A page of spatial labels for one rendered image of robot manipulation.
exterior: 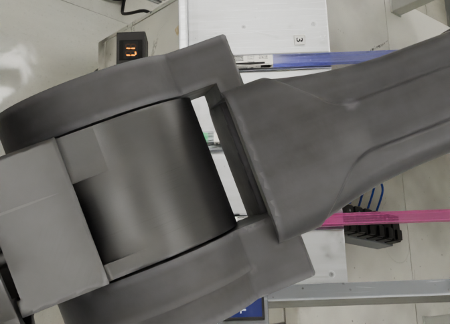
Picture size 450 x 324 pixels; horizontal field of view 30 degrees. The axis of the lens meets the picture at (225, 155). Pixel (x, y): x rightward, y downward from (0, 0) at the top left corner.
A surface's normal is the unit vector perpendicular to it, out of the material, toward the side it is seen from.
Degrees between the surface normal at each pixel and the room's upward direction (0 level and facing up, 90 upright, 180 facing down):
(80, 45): 0
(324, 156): 38
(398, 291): 45
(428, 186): 0
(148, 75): 3
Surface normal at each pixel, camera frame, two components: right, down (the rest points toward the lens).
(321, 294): -0.03, -0.31
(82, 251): 0.15, -0.06
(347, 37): 0.68, -0.25
